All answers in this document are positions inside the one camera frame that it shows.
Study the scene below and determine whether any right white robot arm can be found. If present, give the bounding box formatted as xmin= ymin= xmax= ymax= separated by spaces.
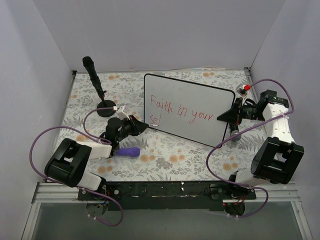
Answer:
xmin=217 ymin=89 xmax=304 ymax=199

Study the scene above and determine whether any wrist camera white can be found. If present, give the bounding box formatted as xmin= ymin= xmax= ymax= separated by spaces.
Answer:
xmin=113 ymin=105 xmax=130 ymax=120
xmin=236 ymin=84 xmax=251 ymax=98

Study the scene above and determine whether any floral patterned table mat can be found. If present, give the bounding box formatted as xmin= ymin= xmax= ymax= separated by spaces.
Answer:
xmin=53 ymin=70 xmax=266 ymax=181

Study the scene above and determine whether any white whiteboard black frame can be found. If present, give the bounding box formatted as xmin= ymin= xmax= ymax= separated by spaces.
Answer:
xmin=143 ymin=73 xmax=236 ymax=147

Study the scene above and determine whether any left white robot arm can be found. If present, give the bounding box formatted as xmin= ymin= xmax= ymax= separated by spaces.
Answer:
xmin=44 ymin=115 xmax=149 ymax=200

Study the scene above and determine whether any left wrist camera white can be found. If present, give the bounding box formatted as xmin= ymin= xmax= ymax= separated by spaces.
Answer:
xmin=113 ymin=105 xmax=130 ymax=120

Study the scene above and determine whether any black microphone on stand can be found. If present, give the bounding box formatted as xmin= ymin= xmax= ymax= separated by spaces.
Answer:
xmin=82 ymin=56 xmax=105 ymax=100

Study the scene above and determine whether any purple foam microphone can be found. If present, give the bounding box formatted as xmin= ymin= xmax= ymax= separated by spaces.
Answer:
xmin=115 ymin=147 xmax=141 ymax=158

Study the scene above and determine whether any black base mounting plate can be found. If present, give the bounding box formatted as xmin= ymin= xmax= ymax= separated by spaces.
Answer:
xmin=77 ymin=181 xmax=257 ymax=213

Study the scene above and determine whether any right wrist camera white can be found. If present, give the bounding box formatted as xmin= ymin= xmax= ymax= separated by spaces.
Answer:
xmin=236 ymin=84 xmax=251 ymax=98

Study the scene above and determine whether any black silver microphone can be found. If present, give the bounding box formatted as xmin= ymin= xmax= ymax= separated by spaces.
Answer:
xmin=229 ymin=123 xmax=242 ymax=142

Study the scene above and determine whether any black round microphone stand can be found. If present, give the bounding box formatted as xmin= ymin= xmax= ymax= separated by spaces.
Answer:
xmin=97 ymin=90 xmax=116 ymax=118

